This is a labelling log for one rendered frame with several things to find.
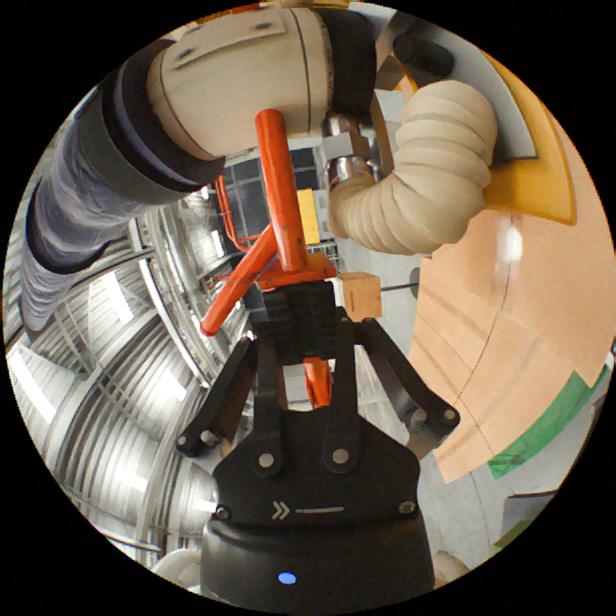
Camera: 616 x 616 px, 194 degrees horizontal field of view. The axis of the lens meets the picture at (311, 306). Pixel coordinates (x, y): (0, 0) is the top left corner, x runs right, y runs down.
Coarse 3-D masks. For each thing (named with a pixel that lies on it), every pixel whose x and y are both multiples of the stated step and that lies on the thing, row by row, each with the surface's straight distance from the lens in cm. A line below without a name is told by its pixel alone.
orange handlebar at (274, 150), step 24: (264, 120) 16; (264, 144) 15; (264, 168) 14; (288, 168) 14; (288, 192) 14; (288, 216) 13; (288, 240) 13; (288, 264) 14; (312, 384) 21; (312, 408) 25
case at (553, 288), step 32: (576, 160) 29; (576, 192) 28; (480, 224) 35; (512, 224) 31; (544, 224) 29; (576, 224) 28; (448, 256) 41; (480, 256) 35; (512, 256) 31; (544, 256) 29; (576, 256) 28; (608, 256) 28; (480, 288) 36; (512, 288) 32; (544, 288) 30; (576, 288) 28; (608, 288) 28; (544, 320) 30; (576, 320) 29; (608, 320) 28; (576, 352) 29; (608, 352) 29
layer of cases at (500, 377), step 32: (448, 288) 103; (416, 320) 136; (448, 320) 107; (480, 320) 91; (512, 320) 81; (416, 352) 146; (448, 352) 113; (480, 352) 95; (512, 352) 84; (544, 352) 77; (448, 384) 120; (480, 384) 100; (512, 384) 88; (544, 384) 80; (480, 416) 106; (512, 416) 93; (448, 448) 141; (480, 448) 115; (448, 480) 155
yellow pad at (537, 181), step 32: (416, 32) 18; (448, 32) 16; (416, 64) 14; (448, 64) 14; (480, 64) 13; (512, 96) 12; (512, 128) 11; (544, 128) 11; (512, 160) 11; (544, 160) 11; (512, 192) 11; (544, 192) 10
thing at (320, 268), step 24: (312, 264) 15; (264, 288) 13; (288, 288) 13; (312, 288) 12; (288, 312) 13; (312, 312) 13; (336, 312) 13; (288, 336) 14; (312, 336) 15; (288, 360) 15; (312, 360) 16
